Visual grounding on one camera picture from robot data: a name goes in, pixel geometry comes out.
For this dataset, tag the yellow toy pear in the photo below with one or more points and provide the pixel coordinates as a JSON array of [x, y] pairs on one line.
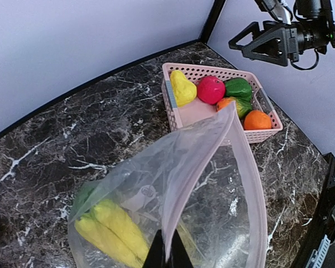
[[184, 90]]

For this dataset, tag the pink plastic basket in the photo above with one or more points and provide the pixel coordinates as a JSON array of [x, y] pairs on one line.
[[197, 110]]

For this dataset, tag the orange toy orange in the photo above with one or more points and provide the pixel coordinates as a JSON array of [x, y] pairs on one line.
[[257, 120]]

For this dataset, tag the orange green toy mango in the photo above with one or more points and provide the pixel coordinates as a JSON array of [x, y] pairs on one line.
[[243, 107]]

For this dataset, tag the green toy pepper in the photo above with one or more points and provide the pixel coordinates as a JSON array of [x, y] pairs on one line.
[[238, 88]]

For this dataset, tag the clear zip top bag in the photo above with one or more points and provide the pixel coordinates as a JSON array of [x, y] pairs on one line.
[[201, 180]]

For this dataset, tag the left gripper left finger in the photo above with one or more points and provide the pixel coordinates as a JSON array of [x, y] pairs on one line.
[[156, 254]]

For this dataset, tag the black front rail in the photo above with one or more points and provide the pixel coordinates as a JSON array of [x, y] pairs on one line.
[[323, 221]]

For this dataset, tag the right black frame post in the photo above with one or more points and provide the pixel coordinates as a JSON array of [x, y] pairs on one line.
[[211, 21]]

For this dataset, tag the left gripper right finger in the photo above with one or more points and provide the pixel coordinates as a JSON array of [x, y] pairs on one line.
[[178, 254]]

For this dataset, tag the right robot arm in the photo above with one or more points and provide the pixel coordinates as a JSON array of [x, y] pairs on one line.
[[308, 25]]

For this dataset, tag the red toy apple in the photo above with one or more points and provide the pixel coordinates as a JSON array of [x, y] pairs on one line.
[[210, 90]]

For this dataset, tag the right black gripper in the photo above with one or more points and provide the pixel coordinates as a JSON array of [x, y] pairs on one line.
[[277, 43]]

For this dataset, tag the yellow toy banana bunch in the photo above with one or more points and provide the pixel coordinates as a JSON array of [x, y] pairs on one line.
[[110, 229]]

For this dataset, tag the white slotted cable duct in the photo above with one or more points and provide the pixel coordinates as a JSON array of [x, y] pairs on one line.
[[318, 256]]

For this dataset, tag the green toy watermelon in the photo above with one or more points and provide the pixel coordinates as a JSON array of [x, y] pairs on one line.
[[82, 195]]

